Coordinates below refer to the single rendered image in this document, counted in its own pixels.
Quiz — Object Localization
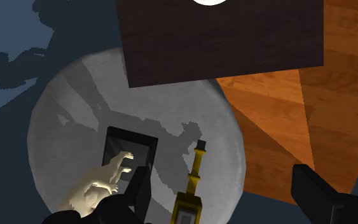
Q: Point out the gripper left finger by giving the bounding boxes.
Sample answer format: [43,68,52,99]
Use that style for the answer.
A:
[42,165,153,224]

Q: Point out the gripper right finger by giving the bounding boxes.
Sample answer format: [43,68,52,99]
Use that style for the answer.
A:
[291,164,358,224]

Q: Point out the cream dinosaur figure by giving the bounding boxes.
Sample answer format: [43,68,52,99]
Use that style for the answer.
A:
[57,151,135,218]

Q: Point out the black tablet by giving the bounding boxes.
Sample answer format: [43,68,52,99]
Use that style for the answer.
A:
[101,125,159,184]

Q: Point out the round grey table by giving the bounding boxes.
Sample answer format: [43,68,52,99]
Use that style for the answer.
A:
[26,46,247,224]

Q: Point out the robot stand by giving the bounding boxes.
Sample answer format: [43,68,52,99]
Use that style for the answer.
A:
[115,0,324,88]

